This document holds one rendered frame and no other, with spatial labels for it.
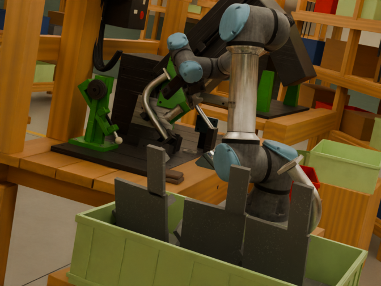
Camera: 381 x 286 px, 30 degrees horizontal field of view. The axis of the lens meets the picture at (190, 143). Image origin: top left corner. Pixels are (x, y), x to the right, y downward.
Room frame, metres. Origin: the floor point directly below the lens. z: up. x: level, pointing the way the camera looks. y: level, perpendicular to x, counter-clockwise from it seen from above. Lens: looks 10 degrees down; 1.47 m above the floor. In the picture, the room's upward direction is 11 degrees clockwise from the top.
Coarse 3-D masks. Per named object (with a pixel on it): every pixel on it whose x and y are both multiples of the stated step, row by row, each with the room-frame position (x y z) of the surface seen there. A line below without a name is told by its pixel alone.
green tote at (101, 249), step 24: (168, 192) 1.95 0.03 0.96; (96, 216) 1.66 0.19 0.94; (168, 216) 1.94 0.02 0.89; (96, 240) 1.57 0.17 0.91; (120, 240) 1.55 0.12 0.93; (144, 240) 1.52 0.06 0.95; (312, 240) 1.78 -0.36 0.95; (72, 264) 1.59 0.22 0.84; (96, 264) 1.56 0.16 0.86; (120, 264) 1.54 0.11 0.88; (144, 264) 1.52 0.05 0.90; (168, 264) 1.50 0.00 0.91; (192, 264) 1.47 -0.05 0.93; (216, 264) 1.45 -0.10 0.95; (312, 264) 1.78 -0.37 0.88; (336, 264) 1.76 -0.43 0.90; (360, 264) 1.65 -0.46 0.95
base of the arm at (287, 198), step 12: (252, 192) 2.18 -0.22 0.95; (264, 192) 2.14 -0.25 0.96; (276, 192) 2.14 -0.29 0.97; (288, 192) 2.16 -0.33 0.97; (252, 204) 2.15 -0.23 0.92; (264, 204) 2.13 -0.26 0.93; (276, 204) 2.14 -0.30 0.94; (288, 204) 2.17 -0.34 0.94; (264, 216) 2.13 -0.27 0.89; (276, 216) 2.13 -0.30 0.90; (288, 216) 2.16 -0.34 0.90
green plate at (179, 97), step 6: (168, 66) 2.88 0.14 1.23; (168, 72) 2.87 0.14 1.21; (174, 72) 2.87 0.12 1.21; (162, 84) 2.86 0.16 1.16; (180, 90) 2.84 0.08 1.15; (162, 96) 2.85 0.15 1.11; (174, 96) 2.84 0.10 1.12; (180, 96) 2.83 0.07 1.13; (162, 102) 2.84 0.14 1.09; (168, 102) 2.83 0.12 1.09; (174, 102) 2.83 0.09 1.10; (180, 102) 2.82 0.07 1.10
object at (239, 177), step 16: (240, 176) 1.54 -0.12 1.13; (240, 192) 1.56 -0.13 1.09; (192, 208) 1.61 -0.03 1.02; (208, 208) 1.59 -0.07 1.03; (224, 208) 1.59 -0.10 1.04; (240, 208) 1.57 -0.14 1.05; (192, 224) 1.62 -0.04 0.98; (208, 224) 1.60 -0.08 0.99; (224, 224) 1.59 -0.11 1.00; (240, 224) 1.58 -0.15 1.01; (192, 240) 1.63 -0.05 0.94; (208, 240) 1.62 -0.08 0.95; (224, 240) 1.60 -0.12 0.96; (240, 240) 1.59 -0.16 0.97; (224, 256) 1.62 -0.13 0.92
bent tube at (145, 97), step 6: (156, 78) 2.84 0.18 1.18; (162, 78) 2.84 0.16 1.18; (168, 78) 2.82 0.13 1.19; (150, 84) 2.84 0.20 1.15; (156, 84) 2.84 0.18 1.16; (144, 90) 2.84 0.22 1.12; (150, 90) 2.84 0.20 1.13; (144, 96) 2.83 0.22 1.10; (144, 102) 2.82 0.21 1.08; (144, 108) 2.82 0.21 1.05; (150, 108) 2.81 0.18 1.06; (150, 114) 2.80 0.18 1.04; (156, 120) 2.79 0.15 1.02; (156, 126) 2.78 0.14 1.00; (162, 126) 2.78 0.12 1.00; (162, 132) 2.76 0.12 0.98
